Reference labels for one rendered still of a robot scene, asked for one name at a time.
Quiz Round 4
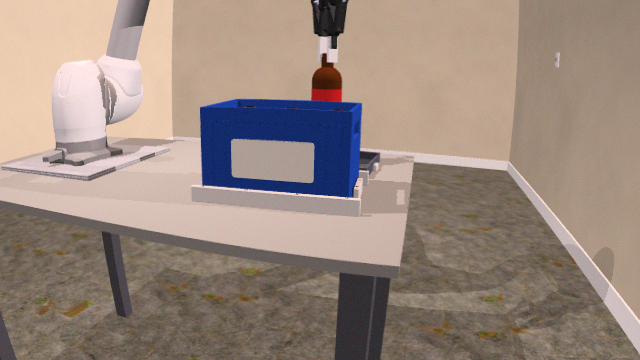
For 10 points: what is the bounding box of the brown bottle with red label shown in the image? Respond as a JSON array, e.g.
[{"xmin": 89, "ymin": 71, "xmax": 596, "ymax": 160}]
[{"xmin": 311, "ymin": 53, "xmax": 342, "ymax": 102}]

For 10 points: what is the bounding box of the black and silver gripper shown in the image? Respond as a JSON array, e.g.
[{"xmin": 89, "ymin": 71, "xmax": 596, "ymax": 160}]
[{"xmin": 311, "ymin": 0, "xmax": 348, "ymax": 63}]

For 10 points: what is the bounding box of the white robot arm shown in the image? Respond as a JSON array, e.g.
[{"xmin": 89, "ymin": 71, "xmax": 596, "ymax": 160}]
[{"xmin": 43, "ymin": 0, "xmax": 150, "ymax": 166}]

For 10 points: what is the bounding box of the blue plastic crate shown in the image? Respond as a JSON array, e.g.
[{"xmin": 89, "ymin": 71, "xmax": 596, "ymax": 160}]
[{"xmin": 201, "ymin": 99, "xmax": 362, "ymax": 198}]

